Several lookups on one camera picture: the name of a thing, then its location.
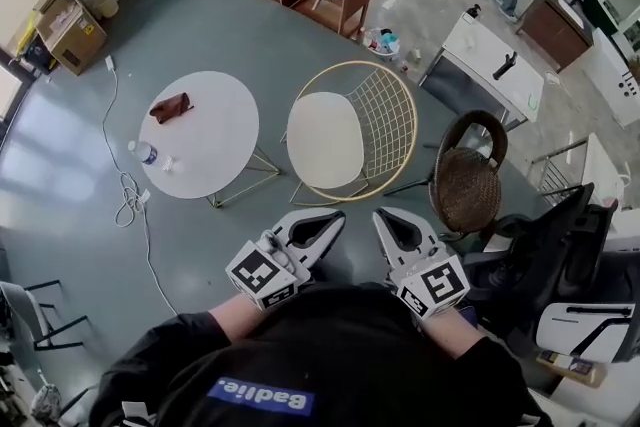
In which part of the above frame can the person's left forearm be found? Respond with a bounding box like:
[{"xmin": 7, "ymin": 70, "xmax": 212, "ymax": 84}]
[{"xmin": 207, "ymin": 292, "xmax": 266, "ymax": 347}]

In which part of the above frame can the slanted black faucet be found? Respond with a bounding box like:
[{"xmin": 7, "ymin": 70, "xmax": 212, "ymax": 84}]
[{"xmin": 491, "ymin": 51, "xmax": 518, "ymax": 82}]

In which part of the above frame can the gold wire chair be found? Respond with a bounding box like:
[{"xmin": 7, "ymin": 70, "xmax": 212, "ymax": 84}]
[{"xmin": 279, "ymin": 60, "xmax": 419, "ymax": 207}]

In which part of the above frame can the grey sink cabinet white top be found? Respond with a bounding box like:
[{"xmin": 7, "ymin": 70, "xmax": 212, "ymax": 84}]
[{"xmin": 418, "ymin": 9, "xmax": 546, "ymax": 132}]

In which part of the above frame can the white appliance with knobs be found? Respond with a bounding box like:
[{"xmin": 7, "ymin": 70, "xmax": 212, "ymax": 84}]
[{"xmin": 578, "ymin": 27, "xmax": 640, "ymax": 130}]

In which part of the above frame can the cream round cushion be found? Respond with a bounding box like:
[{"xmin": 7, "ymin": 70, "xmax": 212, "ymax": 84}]
[{"xmin": 286, "ymin": 90, "xmax": 370, "ymax": 191}]

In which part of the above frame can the black office chair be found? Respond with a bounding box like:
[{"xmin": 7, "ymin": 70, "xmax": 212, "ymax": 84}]
[{"xmin": 462, "ymin": 182, "xmax": 620, "ymax": 359}]

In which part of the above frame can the clear plastic water bottle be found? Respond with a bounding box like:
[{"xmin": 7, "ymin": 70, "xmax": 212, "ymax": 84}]
[{"xmin": 126, "ymin": 140, "xmax": 175, "ymax": 173}]

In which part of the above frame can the spotted fabric bag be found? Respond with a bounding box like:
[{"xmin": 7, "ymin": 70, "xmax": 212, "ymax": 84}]
[{"xmin": 31, "ymin": 381, "xmax": 65, "ymax": 422}]

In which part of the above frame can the white round side table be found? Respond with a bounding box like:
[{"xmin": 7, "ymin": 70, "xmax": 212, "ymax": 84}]
[{"xmin": 138, "ymin": 70, "xmax": 283, "ymax": 210}]

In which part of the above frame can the black metal frame chair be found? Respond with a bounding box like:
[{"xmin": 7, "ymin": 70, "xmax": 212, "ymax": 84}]
[{"xmin": 0, "ymin": 278, "xmax": 92, "ymax": 352}]

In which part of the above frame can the brown wicker chair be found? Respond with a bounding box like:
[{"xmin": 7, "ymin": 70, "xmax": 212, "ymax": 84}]
[{"xmin": 383, "ymin": 109, "xmax": 510, "ymax": 242}]

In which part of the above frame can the large cardboard box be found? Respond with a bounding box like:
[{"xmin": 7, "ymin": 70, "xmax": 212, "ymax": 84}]
[{"xmin": 33, "ymin": 0, "xmax": 109, "ymax": 77}]

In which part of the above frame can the flat cardboard box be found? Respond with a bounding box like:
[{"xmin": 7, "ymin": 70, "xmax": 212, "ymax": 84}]
[{"xmin": 536, "ymin": 348, "xmax": 610, "ymax": 390}]

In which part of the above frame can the white floor cable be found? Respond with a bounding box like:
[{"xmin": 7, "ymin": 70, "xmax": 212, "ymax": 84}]
[{"xmin": 101, "ymin": 59, "xmax": 180, "ymax": 317}]

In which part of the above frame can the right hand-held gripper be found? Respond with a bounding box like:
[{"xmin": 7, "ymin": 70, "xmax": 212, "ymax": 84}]
[{"xmin": 372, "ymin": 206, "xmax": 472, "ymax": 320}]

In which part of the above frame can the white bin with rubbish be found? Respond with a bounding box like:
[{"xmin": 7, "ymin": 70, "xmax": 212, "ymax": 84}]
[{"xmin": 363, "ymin": 26, "xmax": 402, "ymax": 62}]

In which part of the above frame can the white stair railing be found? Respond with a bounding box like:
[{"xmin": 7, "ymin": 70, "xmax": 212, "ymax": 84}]
[{"xmin": 528, "ymin": 136, "xmax": 590, "ymax": 207}]

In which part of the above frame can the person's right forearm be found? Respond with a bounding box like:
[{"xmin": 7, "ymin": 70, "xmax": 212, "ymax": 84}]
[{"xmin": 417, "ymin": 307, "xmax": 484, "ymax": 352}]

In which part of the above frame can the dark wooden cabinet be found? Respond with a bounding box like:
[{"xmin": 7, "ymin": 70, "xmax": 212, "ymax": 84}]
[{"xmin": 516, "ymin": 0, "xmax": 597, "ymax": 74}]

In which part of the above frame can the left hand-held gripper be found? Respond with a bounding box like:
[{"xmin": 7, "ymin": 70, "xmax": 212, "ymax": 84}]
[{"xmin": 224, "ymin": 208, "xmax": 348, "ymax": 312}]

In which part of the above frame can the person's black shirt torso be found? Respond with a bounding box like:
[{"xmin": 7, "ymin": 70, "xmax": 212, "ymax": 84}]
[{"xmin": 98, "ymin": 281, "xmax": 554, "ymax": 427}]

